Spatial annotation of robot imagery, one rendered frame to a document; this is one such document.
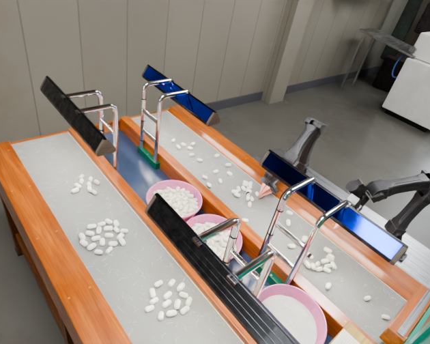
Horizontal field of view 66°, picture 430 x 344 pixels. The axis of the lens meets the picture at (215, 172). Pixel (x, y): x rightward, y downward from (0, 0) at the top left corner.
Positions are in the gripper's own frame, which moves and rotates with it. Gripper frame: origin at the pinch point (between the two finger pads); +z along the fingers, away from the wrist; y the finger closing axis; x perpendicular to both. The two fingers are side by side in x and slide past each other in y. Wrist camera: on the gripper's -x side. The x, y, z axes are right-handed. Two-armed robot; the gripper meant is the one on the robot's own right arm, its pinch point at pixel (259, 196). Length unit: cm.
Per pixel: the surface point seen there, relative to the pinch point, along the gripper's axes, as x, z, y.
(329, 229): 7.4, -10.0, 35.1
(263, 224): -6.3, 9.9, 14.1
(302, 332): -22, 30, 58
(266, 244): -25.0, 15.9, 27.7
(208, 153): 3.2, -1.1, -44.6
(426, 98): 278, -276, -41
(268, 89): 195, -140, -182
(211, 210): -14.4, 21.5, -7.1
